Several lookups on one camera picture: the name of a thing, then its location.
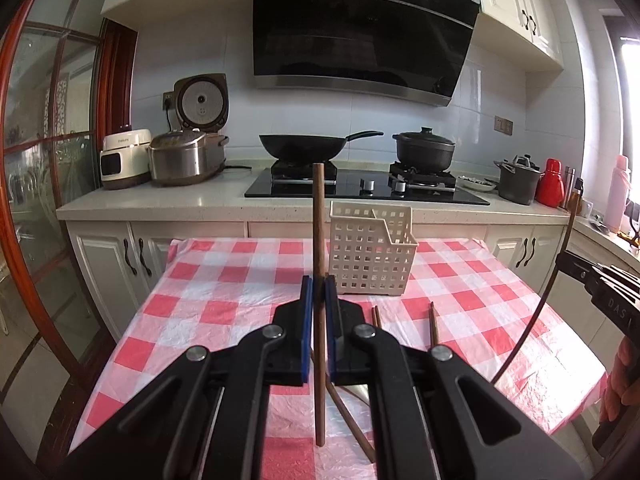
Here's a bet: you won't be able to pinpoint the black lidded cooking pot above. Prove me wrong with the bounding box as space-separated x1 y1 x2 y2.
393 127 456 172

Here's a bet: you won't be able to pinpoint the black range hood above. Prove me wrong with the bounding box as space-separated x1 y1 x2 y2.
252 0 482 106

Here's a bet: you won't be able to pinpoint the white small cooker appliance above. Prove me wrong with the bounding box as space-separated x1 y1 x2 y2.
100 129 152 190

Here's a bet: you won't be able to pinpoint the pink water bottle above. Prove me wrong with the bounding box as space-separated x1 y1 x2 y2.
604 155 631 233

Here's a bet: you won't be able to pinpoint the white perforated utensil basket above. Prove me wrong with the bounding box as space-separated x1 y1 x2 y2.
329 200 418 296

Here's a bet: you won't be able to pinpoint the open silver rice cooker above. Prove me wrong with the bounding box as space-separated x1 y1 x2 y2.
149 74 229 186

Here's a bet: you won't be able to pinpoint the white lower cabinets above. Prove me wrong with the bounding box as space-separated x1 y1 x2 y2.
66 220 566 340

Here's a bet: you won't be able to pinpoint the dark grey stock pot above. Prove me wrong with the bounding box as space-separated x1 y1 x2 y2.
494 154 540 206

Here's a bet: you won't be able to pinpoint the red wooden glass door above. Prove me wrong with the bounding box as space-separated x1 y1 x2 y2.
0 0 139 401

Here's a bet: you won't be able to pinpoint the brown wooden chopstick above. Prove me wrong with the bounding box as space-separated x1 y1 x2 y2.
371 306 382 328
312 162 326 448
428 302 439 348
490 213 577 385
326 378 376 464

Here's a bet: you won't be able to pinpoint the steel vacuum flask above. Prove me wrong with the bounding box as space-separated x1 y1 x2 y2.
561 166 576 209

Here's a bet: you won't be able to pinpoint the small white plate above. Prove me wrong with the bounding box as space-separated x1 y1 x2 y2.
457 176 497 193

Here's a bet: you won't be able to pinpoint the brown sauce bottle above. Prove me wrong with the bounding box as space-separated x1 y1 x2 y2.
567 178 584 216

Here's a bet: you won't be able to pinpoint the red thermos jug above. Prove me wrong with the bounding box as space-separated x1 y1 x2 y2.
535 158 565 208

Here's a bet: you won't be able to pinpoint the wall power socket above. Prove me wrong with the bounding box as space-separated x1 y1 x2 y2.
494 116 514 136

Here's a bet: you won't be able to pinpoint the person's right hand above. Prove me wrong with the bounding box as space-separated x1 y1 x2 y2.
599 337 640 422

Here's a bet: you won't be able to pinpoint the black wok pan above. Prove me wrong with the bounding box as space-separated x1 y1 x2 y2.
259 130 384 165

